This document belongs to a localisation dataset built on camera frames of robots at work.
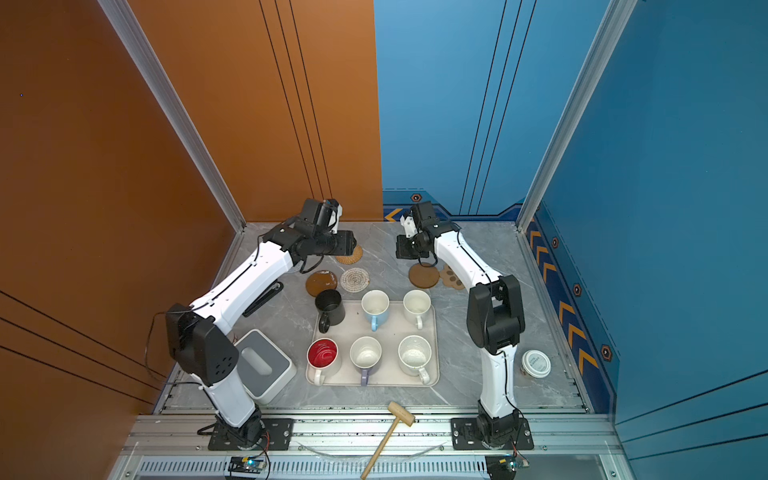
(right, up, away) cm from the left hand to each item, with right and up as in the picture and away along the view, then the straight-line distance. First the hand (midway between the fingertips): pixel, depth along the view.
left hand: (349, 239), depth 85 cm
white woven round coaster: (-1, -13, +18) cm, 22 cm away
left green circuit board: (-23, -55, -14) cm, 61 cm away
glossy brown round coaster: (-13, -14, +17) cm, 25 cm away
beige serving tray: (+13, -27, +8) cm, 31 cm away
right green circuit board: (+39, -55, -14) cm, 69 cm away
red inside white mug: (-6, -33, -8) cm, 34 cm away
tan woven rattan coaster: (-3, -7, +24) cm, 25 cm away
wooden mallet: (+14, -45, -9) cm, 48 cm away
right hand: (+13, -4, +9) cm, 16 cm away
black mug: (-7, -20, +8) cm, 23 cm away
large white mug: (+19, -33, 0) cm, 38 cm away
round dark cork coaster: (+23, -12, +20) cm, 33 cm away
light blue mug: (+7, -21, +9) cm, 24 cm away
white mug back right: (+20, -20, +6) cm, 28 cm away
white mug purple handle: (+4, -33, +2) cm, 34 cm away
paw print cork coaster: (+32, -13, +18) cm, 39 cm away
